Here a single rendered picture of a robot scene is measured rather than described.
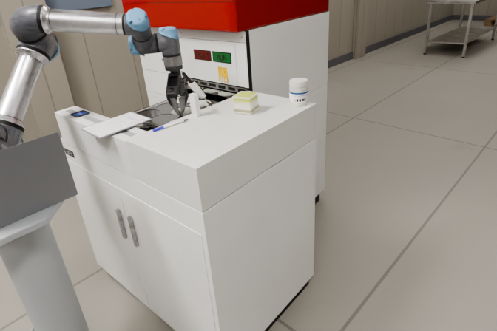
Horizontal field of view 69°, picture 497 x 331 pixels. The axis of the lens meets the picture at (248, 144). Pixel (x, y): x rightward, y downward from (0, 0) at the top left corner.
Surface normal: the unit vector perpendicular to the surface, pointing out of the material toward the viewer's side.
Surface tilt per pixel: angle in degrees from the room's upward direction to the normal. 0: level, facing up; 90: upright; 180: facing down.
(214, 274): 90
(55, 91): 90
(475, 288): 0
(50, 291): 90
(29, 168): 90
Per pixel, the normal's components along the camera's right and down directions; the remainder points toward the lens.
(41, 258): 0.77, 0.23
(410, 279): -0.07, -0.90
